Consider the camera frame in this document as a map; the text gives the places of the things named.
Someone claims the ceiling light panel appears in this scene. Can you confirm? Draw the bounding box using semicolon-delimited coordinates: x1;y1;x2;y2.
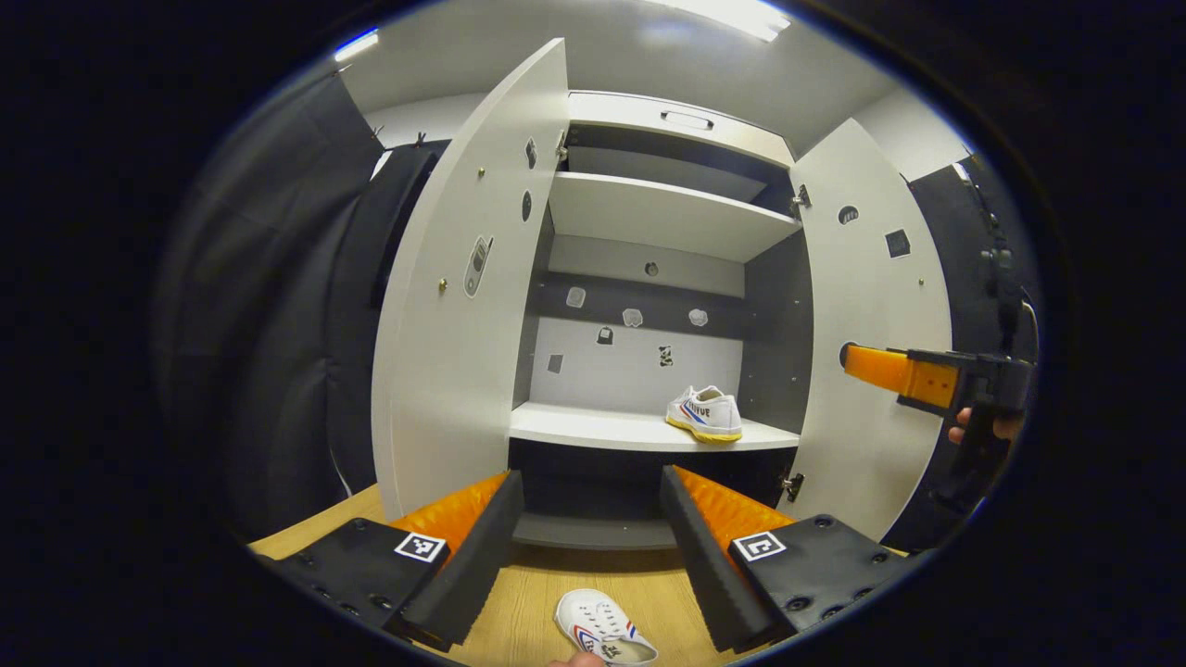
639;0;793;44
334;28;381;62

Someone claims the white cabinet drawer front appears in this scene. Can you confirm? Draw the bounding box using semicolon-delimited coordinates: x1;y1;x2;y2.
567;91;796;168

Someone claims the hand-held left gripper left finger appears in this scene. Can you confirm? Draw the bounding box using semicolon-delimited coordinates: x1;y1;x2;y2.
262;470;526;654

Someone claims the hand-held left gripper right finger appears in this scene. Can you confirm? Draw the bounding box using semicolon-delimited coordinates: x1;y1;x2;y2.
660;465;914;654

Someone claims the white shoe cabinet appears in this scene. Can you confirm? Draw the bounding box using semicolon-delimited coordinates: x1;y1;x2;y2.
508;90;805;552

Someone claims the white canvas shoe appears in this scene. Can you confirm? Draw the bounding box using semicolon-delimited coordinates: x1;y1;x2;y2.
554;588;661;666
665;385;744;444

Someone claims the white shoe cabinet door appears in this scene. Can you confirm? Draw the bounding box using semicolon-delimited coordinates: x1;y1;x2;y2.
371;37;571;522
788;118;955;543

